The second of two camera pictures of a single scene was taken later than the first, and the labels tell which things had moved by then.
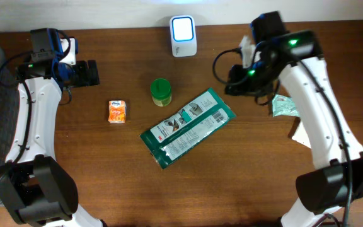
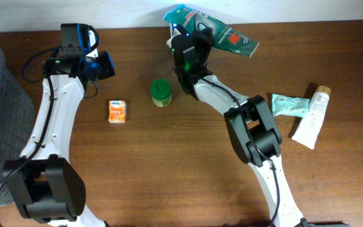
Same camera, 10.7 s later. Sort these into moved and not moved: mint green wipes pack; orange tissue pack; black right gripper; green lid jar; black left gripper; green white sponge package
Moved: green white sponge package; black right gripper; black left gripper
Not moved: mint green wipes pack; orange tissue pack; green lid jar
